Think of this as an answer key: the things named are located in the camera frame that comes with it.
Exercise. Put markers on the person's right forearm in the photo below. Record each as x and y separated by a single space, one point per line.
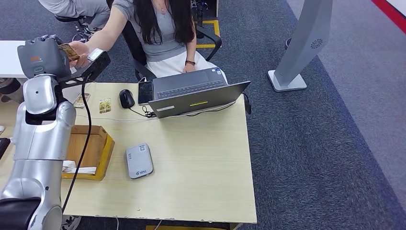
96 36

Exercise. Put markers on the black computer mouse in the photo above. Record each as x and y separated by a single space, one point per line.
127 98

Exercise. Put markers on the grey kiosk stand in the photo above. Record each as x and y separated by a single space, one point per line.
304 41

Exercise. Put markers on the black camera bracket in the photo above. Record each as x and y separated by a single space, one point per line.
98 68

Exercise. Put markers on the person's left forearm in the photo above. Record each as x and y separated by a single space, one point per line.
191 49

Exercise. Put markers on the person on stool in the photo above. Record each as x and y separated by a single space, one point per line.
76 8

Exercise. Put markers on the black equipment rack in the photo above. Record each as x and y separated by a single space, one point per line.
200 8

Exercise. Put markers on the patterned card stack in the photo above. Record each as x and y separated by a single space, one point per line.
79 101

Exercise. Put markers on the person's left hand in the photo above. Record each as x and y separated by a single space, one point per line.
190 69

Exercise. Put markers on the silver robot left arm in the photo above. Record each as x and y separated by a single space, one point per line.
38 143

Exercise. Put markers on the black smartphone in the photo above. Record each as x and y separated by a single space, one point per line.
146 93

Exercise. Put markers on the seated person at laptop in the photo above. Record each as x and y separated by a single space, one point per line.
165 44

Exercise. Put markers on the grey laptop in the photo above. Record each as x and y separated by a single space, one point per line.
196 100

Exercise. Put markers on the white cabinet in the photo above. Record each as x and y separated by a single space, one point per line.
9 57

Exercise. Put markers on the black stool chrome base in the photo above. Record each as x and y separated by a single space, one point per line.
68 18

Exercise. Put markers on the white tissue paper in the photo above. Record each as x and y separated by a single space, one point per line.
79 168

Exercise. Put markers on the grey card reader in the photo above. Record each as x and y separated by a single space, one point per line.
139 161

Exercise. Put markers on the black flat device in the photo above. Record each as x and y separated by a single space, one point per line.
3 147

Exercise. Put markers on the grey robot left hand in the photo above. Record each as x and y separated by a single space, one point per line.
42 58

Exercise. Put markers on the person's right hand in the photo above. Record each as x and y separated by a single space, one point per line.
84 50

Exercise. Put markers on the cardboard box yellow rim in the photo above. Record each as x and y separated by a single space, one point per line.
95 149

